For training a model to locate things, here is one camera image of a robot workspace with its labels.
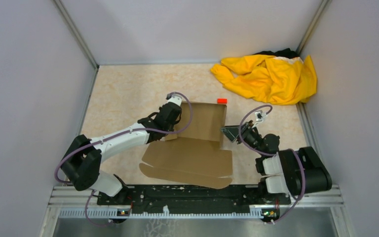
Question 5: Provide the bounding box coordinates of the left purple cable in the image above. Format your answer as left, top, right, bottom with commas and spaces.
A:
54, 92, 194, 227

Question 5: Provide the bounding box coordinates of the black cloth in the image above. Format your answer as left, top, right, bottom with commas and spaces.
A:
255, 48, 300, 59

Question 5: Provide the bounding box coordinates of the yellow cloth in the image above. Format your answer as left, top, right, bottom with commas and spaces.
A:
210, 54, 318, 105

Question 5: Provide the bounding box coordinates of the small red block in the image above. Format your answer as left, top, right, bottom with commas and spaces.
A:
217, 98, 227, 104

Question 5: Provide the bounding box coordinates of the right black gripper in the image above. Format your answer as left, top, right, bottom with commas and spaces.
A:
220, 119, 265, 156

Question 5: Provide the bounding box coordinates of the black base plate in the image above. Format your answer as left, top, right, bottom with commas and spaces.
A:
97, 185, 291, 214

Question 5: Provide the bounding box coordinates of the brown cardboard box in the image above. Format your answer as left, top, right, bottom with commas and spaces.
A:
139, 102, 233, 189

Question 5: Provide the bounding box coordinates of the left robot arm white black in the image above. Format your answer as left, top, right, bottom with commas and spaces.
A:
55, 102, 182, 204

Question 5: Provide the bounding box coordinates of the aluminium frame rail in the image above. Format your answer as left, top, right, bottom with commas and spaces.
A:
48, 185, 344, 220

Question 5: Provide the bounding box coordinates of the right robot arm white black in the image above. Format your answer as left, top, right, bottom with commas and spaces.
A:
221, 123, 332, 203

